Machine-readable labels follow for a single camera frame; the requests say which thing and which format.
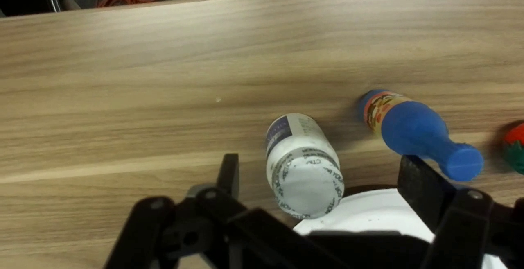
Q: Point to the white plate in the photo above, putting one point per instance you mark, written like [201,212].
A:
[376,215]

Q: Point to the blue toy bottle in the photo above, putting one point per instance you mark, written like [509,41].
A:
[413,129]

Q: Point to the red toy strawberry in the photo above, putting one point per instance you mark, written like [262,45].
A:
[515,148]

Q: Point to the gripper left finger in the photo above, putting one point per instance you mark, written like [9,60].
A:
[213,220]

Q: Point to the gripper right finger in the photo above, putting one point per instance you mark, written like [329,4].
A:
[446,207]

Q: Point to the white pill bottle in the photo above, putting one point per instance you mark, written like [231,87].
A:
[303,166]

